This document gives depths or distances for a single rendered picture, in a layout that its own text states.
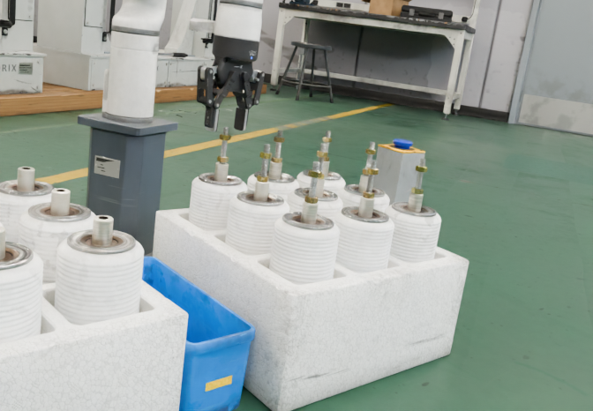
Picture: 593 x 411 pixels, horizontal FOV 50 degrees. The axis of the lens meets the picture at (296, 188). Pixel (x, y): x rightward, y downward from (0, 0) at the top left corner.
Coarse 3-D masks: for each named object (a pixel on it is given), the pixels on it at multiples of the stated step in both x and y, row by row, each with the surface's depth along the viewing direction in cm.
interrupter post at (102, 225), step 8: (96, 216) 72; (104, 216) 73; (96, 224) 71; (104, 224) 71; (112, 224) 72; (96, 232) 72; (104, 232) 72; (112, 232) 73; (96, 240) 72; (104, 240) 72
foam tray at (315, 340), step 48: (192, 240) 103; (240, 288) 93; (288, 288) 85; (336, 288) 88; (384, 288) 95; (432, 288) 103; (288, 336) 85; (336, 336) 91; (384, 336) 98; (432, 336) 107; (288, 384) 87; (336, 384) 94
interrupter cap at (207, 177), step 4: (200, 176) 109; (204, 176) 109; (208, 176) 110; (212, 176) 111; (228, 176) 112; (232, 176) 112; (236, 176) 112; (200, 180) 108; (204, 180) 107; (208, 180) 107; (212, 180) 108; (228, 180) 110; (232, 180) 110; (236, 180) 110; (240, 180) 110; (216, 184) 106; (220, 184) 106; (224, 184) 106; (228, 184) 106; (232, 184) 107; (236, 184) 108
